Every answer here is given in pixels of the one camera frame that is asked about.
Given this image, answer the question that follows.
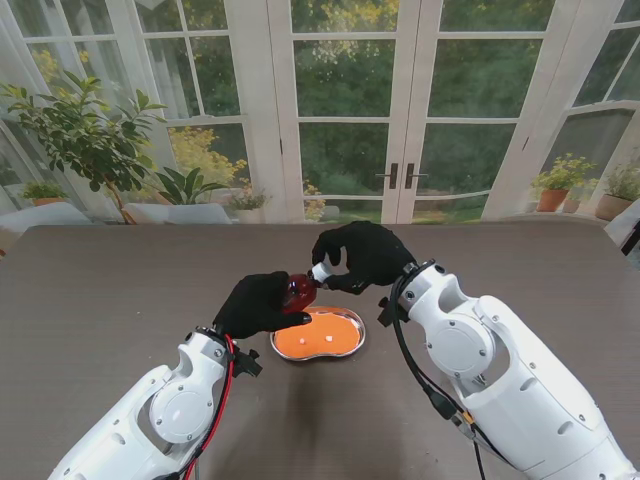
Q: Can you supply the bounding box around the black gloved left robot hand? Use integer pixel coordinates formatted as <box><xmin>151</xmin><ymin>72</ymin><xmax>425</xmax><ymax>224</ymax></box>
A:
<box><xmin>213</xmin><ymin>271</ymin><xmax>312</xmax><ymax>341</ymax></box>

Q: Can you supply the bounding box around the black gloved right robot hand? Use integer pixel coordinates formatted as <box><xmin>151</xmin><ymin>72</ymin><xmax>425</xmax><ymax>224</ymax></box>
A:
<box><xmin>310</xmin><ymin>220</ymin><xmax>419</xmax><ymax>296</ymax></box>

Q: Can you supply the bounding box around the red transparent sample bottle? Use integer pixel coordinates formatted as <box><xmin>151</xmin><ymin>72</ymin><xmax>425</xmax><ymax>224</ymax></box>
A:
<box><xmin>280</xmin><ymin>272</ymin><xmax>319</xmax><ymax>316</ymax></box>

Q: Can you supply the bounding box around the orange tray liner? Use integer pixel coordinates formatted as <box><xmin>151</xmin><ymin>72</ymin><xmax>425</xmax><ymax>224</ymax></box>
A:
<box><xmin>274</xmin><ymin>309</ymin><xmax>362</xmax><ymax>359</ymax></box>

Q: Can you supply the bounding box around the steel kidney-shaped tray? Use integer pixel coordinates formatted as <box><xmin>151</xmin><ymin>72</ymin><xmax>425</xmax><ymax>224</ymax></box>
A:
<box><xmin>269</xmin><ymin>305</ymin><xmax>366</xmax><ymax>363</ymax></box>

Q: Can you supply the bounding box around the printed garden window backdrop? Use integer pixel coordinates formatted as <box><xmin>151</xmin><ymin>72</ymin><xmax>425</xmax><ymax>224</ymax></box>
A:
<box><xmin>0</xmin><ymin>0</ymin><xmax>640</xmax><ymax>227</ymax></box>

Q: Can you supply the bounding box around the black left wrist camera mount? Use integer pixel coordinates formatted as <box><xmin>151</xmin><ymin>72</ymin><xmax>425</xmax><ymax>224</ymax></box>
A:
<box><xmin>232</xmin><ymin>347</ymin><xmax>264</xmax><ymax>379</ymax></box>

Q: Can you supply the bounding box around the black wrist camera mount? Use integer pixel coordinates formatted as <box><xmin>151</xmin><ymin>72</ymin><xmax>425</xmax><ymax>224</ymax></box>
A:
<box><xmin>232</xmin><ymin>347</ymin><xmax>264</xmax><ymax>379</ymax></box>
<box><xmin>377</xmin><ymin>297</ymin><xmax>401</xmax><ymax>329</ymax></box>

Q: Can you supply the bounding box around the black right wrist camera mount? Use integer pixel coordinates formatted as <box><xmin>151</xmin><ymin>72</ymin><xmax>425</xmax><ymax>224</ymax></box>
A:
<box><xmin>377</xmin><ymin>297</ymin><xmax>401</xmax><ymax>329</ymax></box>

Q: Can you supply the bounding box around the red left arm cable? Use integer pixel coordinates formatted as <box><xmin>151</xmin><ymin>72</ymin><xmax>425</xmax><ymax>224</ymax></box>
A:
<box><xmin>177</xmin><ymin>333</ymin><xmax>237</xmax><ymax>480</ymax></box>

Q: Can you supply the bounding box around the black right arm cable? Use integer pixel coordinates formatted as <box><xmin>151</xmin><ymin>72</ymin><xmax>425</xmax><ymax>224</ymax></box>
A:
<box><xmin>391</xmin><ymin>272</ymin><xmax>501</xmax><ymax>480</ymax></box>

